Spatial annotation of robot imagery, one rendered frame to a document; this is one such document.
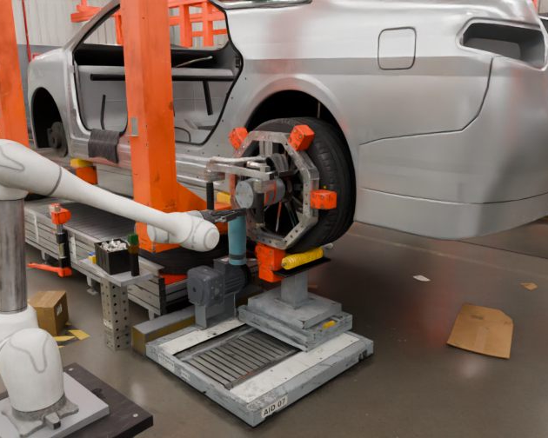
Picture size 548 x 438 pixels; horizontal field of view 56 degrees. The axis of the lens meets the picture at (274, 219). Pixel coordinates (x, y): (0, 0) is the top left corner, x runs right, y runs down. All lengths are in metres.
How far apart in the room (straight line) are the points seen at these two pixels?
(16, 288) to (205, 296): 1.08
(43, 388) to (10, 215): 0.53
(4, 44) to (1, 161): 2.75
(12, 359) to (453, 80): 1.72
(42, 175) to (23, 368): 0.57
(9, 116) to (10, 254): 2.56
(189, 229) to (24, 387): 0.67
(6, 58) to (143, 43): 1.93
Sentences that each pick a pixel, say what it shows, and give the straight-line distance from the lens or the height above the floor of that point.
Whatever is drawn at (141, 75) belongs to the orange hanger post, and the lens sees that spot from 2.52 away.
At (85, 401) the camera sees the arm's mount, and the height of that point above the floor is 0.33.
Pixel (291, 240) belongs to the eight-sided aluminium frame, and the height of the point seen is 0.64.
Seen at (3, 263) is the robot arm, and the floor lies 0.79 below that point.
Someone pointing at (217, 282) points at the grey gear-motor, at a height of 0.36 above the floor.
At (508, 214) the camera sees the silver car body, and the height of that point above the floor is 0.85.
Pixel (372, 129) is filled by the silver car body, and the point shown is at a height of 1.15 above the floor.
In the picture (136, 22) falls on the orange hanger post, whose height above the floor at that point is 1.61.
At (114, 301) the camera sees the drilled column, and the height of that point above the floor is 0.28.
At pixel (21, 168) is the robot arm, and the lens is 1.60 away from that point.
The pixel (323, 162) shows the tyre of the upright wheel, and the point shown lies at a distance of 2.29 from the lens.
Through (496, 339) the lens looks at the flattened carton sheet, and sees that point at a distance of 3.09.
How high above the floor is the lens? 1.34
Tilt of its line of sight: 15 degrees down
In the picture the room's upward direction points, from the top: straight up
